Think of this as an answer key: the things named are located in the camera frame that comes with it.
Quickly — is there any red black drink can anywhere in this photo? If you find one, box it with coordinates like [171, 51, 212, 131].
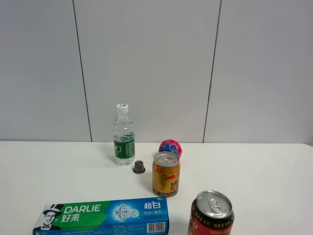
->
[188, 190, 234, 235]

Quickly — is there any pink blue spiky ball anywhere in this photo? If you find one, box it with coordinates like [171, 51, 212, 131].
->
[158, 139, 182, 158]

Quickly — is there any clear water bottle green label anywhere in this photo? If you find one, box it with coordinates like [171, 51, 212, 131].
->
[113, 103, 135, 166]

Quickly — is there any gold energy drink can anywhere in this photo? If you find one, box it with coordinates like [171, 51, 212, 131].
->
[152, 152, 180, 197]

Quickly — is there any grey coffee capsule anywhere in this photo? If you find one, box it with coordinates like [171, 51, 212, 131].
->
[133, 161, 145, 174]

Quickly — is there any Darlie toothpaste box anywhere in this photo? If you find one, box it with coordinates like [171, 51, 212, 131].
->
[33, 197, 169, 235]

